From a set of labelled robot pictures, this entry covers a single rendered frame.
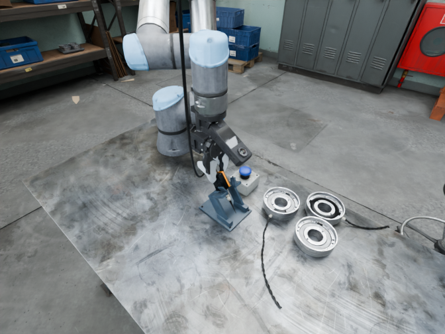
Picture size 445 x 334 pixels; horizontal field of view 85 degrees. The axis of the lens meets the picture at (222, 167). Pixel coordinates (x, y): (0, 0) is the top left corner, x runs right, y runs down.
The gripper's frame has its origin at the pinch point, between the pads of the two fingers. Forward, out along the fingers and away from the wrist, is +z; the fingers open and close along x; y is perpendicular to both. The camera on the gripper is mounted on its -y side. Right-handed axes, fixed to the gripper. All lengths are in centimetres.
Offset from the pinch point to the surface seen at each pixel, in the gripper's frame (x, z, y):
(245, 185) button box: -8.8, 7.4, -3.0
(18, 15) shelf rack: -38, -1, 322
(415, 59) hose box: -363, 50, 3
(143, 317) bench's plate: 33.3, 11.8, -9.2
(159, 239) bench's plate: 19.7, 11.8, 3.8
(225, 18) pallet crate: -282, 23, 251
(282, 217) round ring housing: -7.5, 9.5, -17.6
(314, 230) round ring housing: -9.6, 9.4, -26.3
